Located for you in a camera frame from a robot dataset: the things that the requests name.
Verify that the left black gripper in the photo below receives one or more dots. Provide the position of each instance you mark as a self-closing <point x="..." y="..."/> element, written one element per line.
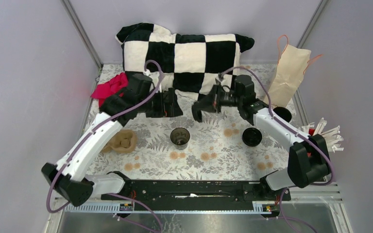
<point x="170" y="109"/>

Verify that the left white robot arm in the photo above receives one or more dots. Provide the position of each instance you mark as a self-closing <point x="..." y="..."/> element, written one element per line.
<point x="69" y="178"/>

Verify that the red cup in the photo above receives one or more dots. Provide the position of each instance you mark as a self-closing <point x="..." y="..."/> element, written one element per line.
<point x="311" y="131"/>

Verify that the floral table mat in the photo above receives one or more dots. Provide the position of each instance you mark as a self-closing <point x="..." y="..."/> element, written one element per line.
<point x="215" y="150"/>

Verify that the brown cardboard cup carrier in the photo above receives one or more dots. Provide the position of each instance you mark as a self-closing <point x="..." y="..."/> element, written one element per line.
<point x="122" y="142"/>

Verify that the stack of black cups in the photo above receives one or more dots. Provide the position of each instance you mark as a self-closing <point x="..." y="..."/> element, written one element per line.
<point x="284" y="113"/>

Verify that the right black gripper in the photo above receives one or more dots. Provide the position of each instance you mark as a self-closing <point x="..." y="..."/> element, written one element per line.
<point x="211" y="104"/>

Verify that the brown paper bag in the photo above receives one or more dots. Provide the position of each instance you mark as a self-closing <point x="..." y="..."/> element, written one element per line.
<point x="291" y="67"/>

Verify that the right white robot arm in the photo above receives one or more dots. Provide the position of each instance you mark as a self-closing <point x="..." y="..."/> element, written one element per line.
<point x="308" y="157"/>

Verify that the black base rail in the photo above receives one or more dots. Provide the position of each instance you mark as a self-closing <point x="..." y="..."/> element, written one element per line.
<point x="190" y="195"/>

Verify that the white wrapped straws bundle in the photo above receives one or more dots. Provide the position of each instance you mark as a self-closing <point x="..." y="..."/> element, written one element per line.
<point x="332" y="136"/>

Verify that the black white checkered pillow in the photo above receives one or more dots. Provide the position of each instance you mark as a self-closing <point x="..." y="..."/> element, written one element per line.
<point x="190" y="63"/>

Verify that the pink cloth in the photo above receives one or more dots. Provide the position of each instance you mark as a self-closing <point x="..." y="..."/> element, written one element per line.
<point x="107" y="89"/>

